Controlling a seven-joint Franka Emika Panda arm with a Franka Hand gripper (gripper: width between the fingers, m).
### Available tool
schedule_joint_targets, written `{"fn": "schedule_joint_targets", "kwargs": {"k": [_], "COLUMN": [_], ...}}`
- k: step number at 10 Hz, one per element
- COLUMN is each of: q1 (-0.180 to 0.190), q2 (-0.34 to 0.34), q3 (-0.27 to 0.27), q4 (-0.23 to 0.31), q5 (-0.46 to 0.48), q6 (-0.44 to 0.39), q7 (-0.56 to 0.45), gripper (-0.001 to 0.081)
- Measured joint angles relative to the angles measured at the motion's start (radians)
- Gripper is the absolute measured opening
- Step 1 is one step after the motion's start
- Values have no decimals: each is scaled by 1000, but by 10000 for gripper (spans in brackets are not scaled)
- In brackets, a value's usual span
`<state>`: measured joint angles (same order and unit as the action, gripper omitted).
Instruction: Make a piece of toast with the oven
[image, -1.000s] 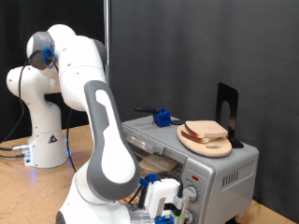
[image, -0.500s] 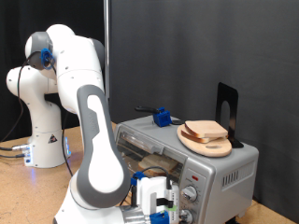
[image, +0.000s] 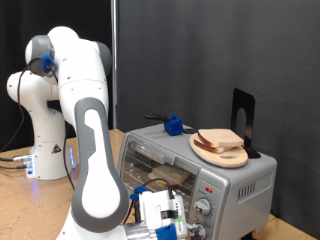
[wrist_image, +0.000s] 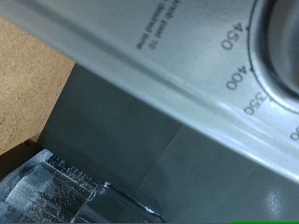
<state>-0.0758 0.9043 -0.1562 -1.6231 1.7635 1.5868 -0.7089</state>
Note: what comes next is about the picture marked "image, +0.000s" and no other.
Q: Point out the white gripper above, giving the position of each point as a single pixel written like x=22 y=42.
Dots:
x=156 y=206

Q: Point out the metal spatula with blue block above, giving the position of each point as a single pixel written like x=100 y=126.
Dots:
x=173 y=126

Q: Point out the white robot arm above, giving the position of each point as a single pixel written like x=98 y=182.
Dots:
x=93 y=150

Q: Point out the metal pole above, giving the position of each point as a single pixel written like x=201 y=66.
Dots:
x=114 y=83

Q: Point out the silver oven knob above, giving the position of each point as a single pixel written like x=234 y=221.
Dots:
x=203 y=207
x=201 y=233

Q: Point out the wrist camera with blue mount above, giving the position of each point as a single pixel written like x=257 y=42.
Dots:
x=168 y=231

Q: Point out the round wooden cutting board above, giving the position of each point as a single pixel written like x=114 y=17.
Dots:
x=226 y=160

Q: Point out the silver toaster oven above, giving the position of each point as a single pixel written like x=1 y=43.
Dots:
x=246 y=206

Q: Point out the black metal bookend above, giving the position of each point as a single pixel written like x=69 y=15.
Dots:
x=248 y=100

